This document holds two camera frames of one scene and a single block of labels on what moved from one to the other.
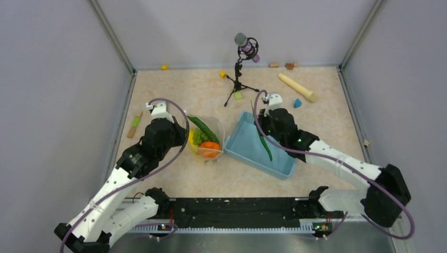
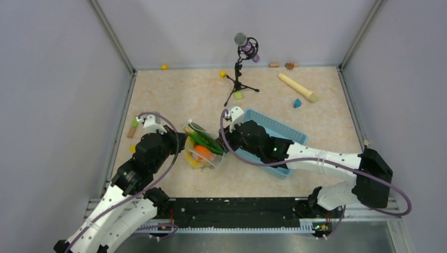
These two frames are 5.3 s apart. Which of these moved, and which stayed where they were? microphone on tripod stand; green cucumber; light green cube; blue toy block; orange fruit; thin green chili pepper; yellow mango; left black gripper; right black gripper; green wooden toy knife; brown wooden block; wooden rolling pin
Moved: yellow mango; right black gripper; thin green chili pepper; green cucumber; orange fruit
Stayed: wooden rolling pin; blue toy block; light green cube; brown wooden block; microphone on tripod stand; left black gripper; green wooden toy knife
